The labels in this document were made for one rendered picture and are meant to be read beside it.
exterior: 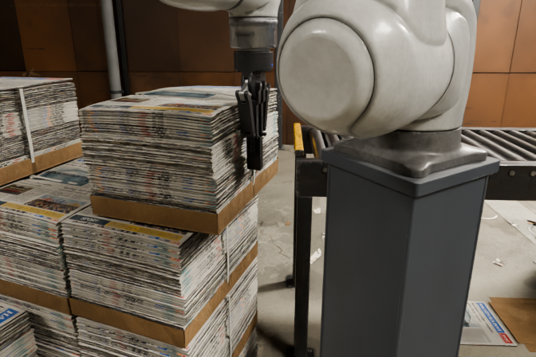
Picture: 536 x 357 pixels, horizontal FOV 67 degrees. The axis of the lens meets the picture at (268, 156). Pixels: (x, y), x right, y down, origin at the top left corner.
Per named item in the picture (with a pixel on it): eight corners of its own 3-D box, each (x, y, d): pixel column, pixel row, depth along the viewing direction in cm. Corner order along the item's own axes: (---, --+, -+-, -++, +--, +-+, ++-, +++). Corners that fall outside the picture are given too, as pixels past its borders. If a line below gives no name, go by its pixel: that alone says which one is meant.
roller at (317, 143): (320, 175, 134) (313, 162, 133) (312, 139, 179) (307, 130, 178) (333, 169, 133) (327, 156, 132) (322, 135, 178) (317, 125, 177)
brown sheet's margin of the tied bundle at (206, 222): (218, 236, 74) (217, 214, 73) (92, 214, 83) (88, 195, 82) (249, 202, 89) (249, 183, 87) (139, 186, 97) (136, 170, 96)
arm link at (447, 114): (473, 118, 68) (494, -24, 61) (447, 140, 53) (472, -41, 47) (380, 108, 77) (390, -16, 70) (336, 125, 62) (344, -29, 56)
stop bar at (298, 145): (293, 155, 136) (293, 150, 135) (293, 127, 177) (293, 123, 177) (303, 155, 136) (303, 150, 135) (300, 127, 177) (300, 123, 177)
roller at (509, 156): (516, 176, 131) (518, 161, 130) (458, 139, 176) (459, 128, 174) (532, 176, 131) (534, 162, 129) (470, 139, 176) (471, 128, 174)
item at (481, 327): (421, 343, 162) (422, 342, 162) (403, 299, 189) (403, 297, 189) (516, 347, 160) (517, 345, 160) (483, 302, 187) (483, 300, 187)
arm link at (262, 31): (220, 17, 72) (221, 52, 74) (267, 17, 69) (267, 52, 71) (240, 19, 80) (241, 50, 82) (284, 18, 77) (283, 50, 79)
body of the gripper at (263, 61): (244, 49, 82) (245, 94, 84) (226, 50, 74) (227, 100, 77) (279, 49, 79) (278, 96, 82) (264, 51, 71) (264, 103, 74)
